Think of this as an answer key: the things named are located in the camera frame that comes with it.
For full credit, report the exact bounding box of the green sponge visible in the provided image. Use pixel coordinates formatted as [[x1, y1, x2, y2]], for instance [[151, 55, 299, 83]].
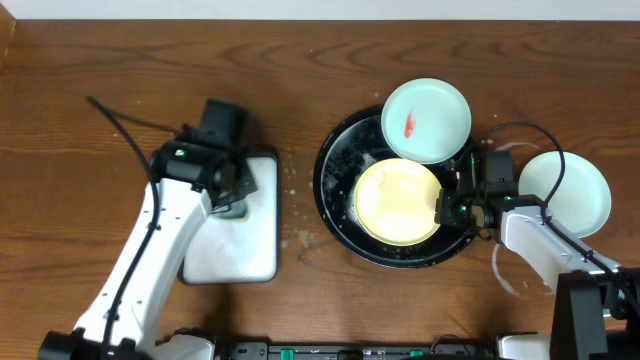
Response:
[[211, 200, 249, 220]]

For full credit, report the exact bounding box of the yellow plate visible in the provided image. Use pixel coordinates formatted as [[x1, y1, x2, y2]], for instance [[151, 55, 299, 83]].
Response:
[[353, 158, 442, 247]]

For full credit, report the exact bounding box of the light green plate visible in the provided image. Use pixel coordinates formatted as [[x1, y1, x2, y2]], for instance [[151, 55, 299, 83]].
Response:
[[380, 78, 472, 164], [519, 151, 612, 238]]

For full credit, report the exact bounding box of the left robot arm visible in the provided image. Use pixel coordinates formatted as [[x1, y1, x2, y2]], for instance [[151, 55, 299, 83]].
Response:
[[38, 141, 257, 359]]

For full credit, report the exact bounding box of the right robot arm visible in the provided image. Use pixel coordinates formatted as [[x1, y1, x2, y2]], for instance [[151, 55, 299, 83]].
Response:
[[435, 189, 639, 359]]

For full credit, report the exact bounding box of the white rectangular soap tray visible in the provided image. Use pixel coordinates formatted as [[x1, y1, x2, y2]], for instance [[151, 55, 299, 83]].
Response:
[[178, 147, 279, 285]]

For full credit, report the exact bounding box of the black round tray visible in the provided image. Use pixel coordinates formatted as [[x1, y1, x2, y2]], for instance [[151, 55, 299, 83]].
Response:
[[313, 105, 474, 268]]

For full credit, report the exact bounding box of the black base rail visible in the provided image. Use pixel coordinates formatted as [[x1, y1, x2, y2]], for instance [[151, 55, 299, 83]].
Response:
[[188, 339, 499, 360]]

